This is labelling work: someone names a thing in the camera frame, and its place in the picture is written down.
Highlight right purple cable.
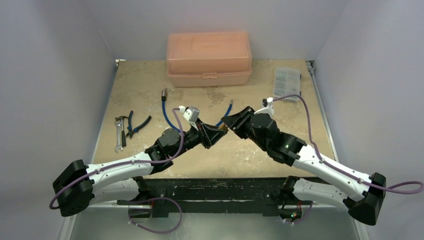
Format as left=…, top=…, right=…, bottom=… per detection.
left=273, top=94, right=424, bottom=195

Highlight pink plastic toolbox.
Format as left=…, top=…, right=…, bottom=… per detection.
left=166, top=31, right=253, bottom=88

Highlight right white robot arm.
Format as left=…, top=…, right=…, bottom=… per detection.
left=221, top=106, right=386, bottom=226

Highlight blue cable lock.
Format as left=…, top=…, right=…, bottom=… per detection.
left=161, top=88, right=234, bottom=132

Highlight clear plastic organizer box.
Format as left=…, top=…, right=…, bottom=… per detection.
left=273, top=66, right=302, bottom=98

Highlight silver wrench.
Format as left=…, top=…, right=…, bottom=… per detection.
left=115, top=119, right=123, bottom=153

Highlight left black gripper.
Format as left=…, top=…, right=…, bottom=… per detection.
left=171, top=117, right=226, bottom=159

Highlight brass padlock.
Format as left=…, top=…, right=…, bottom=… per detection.
left=219, top=124, right=228, bottom=131

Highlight blue handled pliers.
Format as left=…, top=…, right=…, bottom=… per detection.
left=125, top=110, right=153, bottom=139

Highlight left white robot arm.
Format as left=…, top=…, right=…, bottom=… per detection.
left=49, top=120, right=228, bottom=217

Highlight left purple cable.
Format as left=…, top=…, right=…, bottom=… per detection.
left=48, top=107, right=185, bottom=211

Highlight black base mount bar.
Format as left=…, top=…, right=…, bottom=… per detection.
left=117, top=176, right=311, bottom=218

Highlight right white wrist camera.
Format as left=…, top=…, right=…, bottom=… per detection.
left=260, top=97, right=275, bottom=117

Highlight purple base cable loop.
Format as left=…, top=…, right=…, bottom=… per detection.
left=127, top=196, right=183, bottom=234

